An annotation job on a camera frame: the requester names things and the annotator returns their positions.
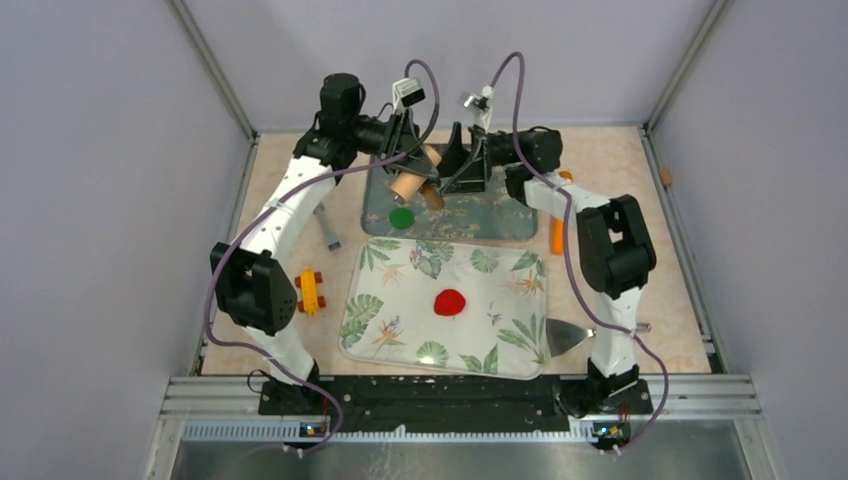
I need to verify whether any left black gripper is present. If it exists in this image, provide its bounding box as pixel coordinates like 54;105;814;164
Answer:
346;106;440;186

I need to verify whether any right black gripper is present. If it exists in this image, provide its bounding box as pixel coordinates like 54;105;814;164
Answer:
435;125;525;199

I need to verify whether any wooden rolling pin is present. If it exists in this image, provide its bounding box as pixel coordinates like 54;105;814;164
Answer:
389;173;445;210

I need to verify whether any red dough piece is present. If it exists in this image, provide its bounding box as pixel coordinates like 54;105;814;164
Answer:
433;289;467;317

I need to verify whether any white leaf pattern tray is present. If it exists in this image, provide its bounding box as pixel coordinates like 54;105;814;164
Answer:
339;237;549;380

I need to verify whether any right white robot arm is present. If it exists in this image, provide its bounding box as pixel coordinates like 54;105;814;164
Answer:
439;123;657;412

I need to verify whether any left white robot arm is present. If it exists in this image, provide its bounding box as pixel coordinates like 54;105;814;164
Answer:
205;73;426;414

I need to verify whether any green dough disc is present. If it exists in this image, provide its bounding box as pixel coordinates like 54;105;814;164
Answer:
388;207;415;230

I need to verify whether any teal blossom pattern tray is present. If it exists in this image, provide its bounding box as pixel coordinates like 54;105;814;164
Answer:
361;167;538;241

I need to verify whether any grey dumbbell shaped tool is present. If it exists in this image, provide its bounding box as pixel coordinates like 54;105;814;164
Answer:
314;203;341;251

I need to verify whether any orange toy carrot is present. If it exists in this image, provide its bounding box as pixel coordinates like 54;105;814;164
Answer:
551;170;575;256

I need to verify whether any yellow red toy car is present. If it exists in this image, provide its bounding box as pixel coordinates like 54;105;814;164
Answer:
295;269;326;316

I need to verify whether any small wooden block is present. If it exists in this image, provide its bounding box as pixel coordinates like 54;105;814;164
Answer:
658;168;673;188

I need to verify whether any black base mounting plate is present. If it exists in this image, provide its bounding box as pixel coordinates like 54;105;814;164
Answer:
258;375;656;433

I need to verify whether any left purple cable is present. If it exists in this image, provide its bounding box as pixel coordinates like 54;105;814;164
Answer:
202;58;441;458

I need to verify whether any purple cable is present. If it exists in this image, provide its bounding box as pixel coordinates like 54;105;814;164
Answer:
202;58;441;458
488;51;670;455

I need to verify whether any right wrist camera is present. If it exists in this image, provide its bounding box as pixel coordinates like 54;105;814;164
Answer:
458;85;495;130

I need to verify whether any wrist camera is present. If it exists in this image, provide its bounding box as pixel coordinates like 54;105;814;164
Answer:
458;85;495;130
392;77;426;114

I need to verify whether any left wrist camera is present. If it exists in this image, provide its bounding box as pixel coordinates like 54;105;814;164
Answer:
392;77;426;114

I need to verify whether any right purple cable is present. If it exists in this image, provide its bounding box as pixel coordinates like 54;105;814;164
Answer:
488;51;670;455

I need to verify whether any metal scraper wooden handle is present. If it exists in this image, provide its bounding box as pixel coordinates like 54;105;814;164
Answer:
545;317;652;358

